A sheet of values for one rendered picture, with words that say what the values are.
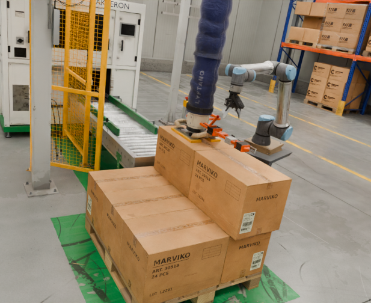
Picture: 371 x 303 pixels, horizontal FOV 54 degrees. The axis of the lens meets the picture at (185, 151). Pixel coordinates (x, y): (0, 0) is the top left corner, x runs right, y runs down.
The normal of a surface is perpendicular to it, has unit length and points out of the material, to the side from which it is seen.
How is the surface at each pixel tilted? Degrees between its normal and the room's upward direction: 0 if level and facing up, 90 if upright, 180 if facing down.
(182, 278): 90
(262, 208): 90
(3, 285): 0
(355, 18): 90
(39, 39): 90
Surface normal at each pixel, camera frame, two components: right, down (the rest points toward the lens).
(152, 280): 0.50, 0.36
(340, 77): -0.85, 0.10
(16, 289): 0.14, -0.93
